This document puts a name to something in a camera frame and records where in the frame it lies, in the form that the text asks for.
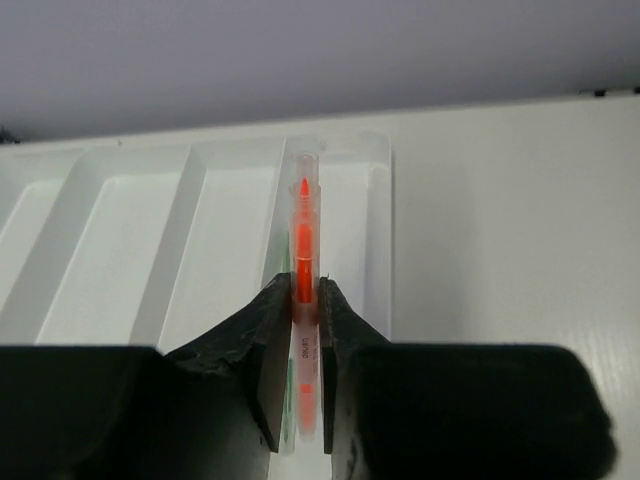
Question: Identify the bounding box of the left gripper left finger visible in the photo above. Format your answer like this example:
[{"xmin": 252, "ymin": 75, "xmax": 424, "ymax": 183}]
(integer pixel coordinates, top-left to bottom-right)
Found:
[{"xmin": 1, "ymin": 274, "xmax": 291, "ymax": 479}]

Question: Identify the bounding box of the white compartment tray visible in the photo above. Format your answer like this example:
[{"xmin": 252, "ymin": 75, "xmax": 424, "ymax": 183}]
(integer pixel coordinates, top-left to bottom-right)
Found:
[{"xmin": 1, "ymin": 133, "xmax": 393, "ymax": 351}]

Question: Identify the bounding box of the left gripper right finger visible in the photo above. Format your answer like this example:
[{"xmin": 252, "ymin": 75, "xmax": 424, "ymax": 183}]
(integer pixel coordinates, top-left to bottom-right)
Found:
[{"xmin": 318, "ymin": 278, "xmax": 616, "ymax": 479}]

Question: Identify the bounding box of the clear pen cap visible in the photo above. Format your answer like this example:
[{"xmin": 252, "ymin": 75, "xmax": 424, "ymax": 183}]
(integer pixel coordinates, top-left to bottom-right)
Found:
[{"xmin": 289, "ymin": 151, "xmax": 321, "ymax": 283}]

